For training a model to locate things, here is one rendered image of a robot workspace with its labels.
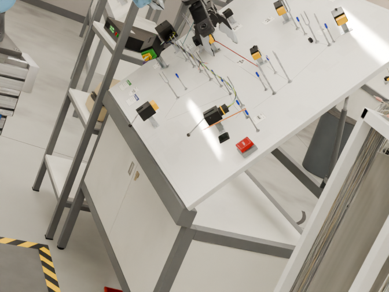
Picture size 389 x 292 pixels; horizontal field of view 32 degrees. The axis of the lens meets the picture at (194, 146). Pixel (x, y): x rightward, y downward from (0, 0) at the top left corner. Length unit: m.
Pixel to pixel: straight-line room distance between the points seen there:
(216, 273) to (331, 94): 0.73
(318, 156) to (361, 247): 4.94
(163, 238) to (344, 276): 0.70
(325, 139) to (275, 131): 4.57
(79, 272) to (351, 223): 1.80
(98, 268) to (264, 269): 1.24
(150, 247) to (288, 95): 0.74
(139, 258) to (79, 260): 0.99
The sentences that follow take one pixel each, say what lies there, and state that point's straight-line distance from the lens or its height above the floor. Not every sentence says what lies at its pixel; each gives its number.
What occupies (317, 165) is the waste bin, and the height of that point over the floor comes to 0.11.
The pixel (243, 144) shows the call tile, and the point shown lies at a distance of 2.28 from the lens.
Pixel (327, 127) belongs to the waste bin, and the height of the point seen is 0.50.
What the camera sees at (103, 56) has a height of 0.55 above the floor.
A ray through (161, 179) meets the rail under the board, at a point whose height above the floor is 0.85.
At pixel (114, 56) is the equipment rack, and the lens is 3.29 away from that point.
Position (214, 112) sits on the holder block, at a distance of 2.41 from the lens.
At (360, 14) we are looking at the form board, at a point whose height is 1.64.
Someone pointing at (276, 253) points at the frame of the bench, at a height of 0.77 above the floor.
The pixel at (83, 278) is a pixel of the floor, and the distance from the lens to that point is 3.40.
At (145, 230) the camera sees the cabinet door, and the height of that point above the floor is 0.62.
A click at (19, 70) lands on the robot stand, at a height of 1.09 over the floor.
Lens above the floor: 1.67
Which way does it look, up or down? 16 degrees down
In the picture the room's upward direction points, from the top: 23 degrees clockwise
